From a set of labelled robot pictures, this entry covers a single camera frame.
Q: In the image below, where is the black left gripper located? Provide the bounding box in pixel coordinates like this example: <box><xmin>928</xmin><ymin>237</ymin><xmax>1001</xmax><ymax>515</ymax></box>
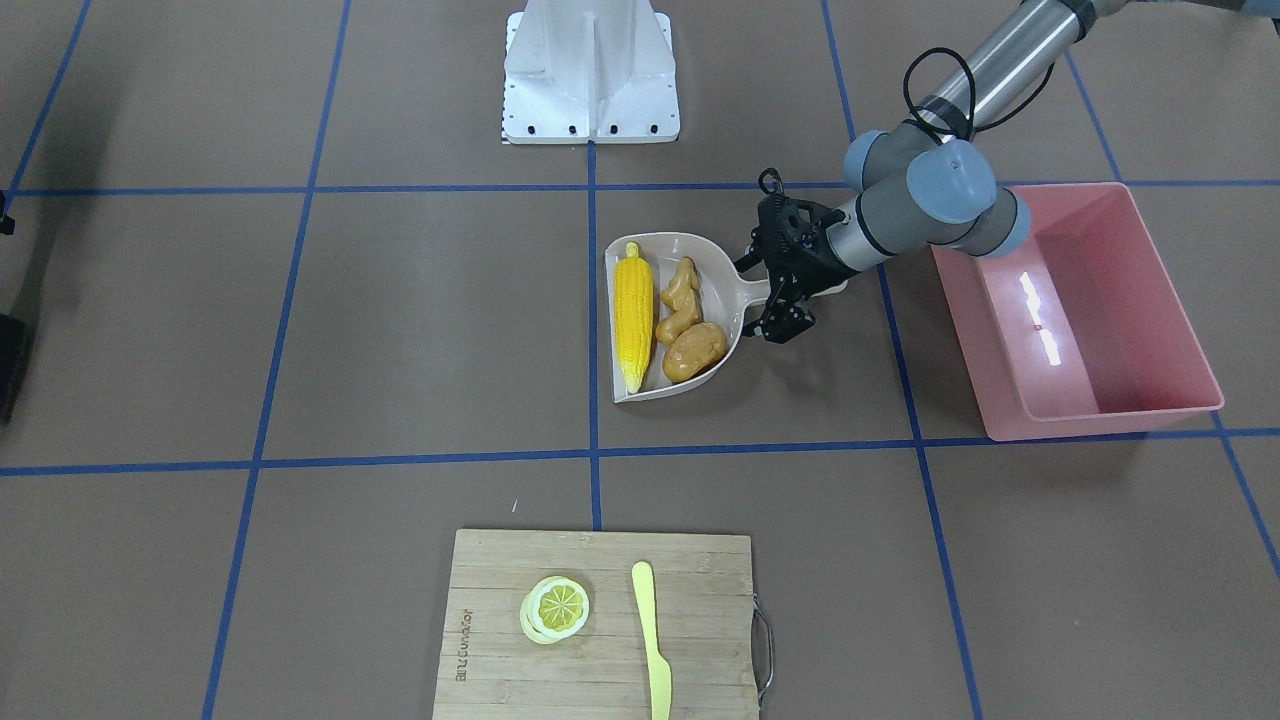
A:
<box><xmin>739</xmin><ymin>168</ymin><xmax>851</xmax><ymax>345</ymax></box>

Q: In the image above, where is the yellow toy ginger root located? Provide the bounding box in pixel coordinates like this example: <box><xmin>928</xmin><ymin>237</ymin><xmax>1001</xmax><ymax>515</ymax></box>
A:
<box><xmin>655</xmin><ymin>258</ymin><xmax>703</xmax><ymax>346</ymax></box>

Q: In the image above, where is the brown toy potato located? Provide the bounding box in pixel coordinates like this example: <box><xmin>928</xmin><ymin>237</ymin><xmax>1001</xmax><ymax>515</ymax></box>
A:
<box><xmin>662</xmin><ymin>322</ymin><xmax>730</xmax><ymax>384</ymax></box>

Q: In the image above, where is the yellow toy corn cob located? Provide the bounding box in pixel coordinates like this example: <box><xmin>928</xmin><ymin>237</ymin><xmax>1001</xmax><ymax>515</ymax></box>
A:
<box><xmin>613</xmin><ymin>241</ymin><xmax>655</xmax><ymax>395</ymax></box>

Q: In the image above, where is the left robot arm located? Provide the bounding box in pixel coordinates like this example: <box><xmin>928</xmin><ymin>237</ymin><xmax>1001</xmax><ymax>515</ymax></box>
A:
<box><xmin>733</xmin><ymin>1</ymin><xmax>1123</xmax><ymax>345</ymax></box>

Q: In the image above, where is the pink plastic bin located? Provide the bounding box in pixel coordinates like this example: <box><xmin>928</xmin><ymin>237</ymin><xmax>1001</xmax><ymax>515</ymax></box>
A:
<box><xmin>933</xmin><ymin>182</ymin><xmax>1224</xmax><ymax>441</ymax></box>

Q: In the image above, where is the yellow toy lemon slice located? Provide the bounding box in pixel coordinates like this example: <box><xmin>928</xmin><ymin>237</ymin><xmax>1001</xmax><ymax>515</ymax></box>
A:
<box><xmin>517</xmin><ymin>577</ymin><xmax>591</xmax><ymax>644</ymax></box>

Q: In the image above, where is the yellow toy knife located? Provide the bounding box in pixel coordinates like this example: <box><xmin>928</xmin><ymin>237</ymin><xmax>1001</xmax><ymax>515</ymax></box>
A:
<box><xmin>631</xmin><ymin>561</ymin><xmax>673</xmax><ymax>719</ymax></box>

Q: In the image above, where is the wooden cutting board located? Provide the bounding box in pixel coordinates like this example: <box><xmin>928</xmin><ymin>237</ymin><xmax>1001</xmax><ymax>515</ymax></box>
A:
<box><xmin>431</xmin><ymin>529</ymin><xmax>762</xmax><ymax>719</ymax></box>

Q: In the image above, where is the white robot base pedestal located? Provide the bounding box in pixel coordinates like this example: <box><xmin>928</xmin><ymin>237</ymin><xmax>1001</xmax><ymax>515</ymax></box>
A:
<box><xmin>500</xmin><ymin>1</ymin><xmax>681</xmax><ymax>145</ymax></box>

